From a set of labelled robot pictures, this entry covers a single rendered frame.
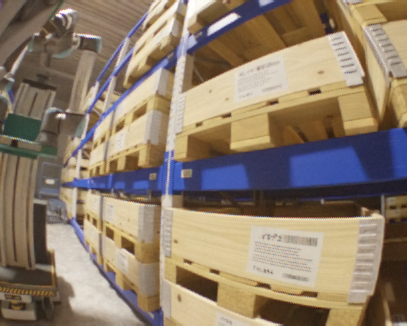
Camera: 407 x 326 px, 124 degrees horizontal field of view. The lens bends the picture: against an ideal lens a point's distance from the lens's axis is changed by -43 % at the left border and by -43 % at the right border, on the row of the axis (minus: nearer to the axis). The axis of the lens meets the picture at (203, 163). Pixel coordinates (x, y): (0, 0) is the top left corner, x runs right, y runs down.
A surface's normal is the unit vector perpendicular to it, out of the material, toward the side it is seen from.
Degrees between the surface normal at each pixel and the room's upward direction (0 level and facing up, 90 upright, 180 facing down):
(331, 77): 90
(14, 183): 90
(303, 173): 90
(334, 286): 90
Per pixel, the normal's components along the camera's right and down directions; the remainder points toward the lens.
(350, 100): -0.68, -0.18
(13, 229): 0.70, -0.11
